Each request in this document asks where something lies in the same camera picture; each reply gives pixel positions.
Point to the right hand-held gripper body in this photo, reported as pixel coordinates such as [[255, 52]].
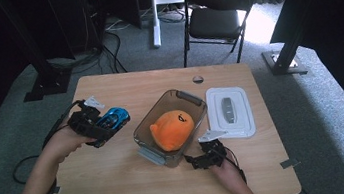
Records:
[[214, 152]]

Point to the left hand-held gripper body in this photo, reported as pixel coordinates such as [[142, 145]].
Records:
[[87, 123]]

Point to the blue toy car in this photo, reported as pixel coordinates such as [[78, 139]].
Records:
[[115, 116]]

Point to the orange plush toy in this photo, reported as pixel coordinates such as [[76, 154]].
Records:
[[172, 130]]

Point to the transparent grey storage box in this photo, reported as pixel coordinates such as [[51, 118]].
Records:
[[149, 120]]

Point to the white box lid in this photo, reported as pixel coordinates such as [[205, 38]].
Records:
[[245, 110]]

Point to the person's right hand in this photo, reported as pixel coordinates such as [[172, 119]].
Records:
[[230, 175]]

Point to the person's left hand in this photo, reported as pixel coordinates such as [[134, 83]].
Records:
[[63, 143]]

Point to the black metal stand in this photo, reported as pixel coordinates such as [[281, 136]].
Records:
[[288, 51], [44, 73]]

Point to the dark tape piece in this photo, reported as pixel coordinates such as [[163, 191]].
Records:
[[56, 190]]

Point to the round grey table grommet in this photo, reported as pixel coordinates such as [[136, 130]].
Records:
[[198, 79]]

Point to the dark equipment rack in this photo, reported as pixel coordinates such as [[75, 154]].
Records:
[[82, 18]]

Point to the black folding chair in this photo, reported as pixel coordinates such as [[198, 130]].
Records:
[[213, 21]]

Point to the white desk frame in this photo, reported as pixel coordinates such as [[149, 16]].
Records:
[[155, 18]]

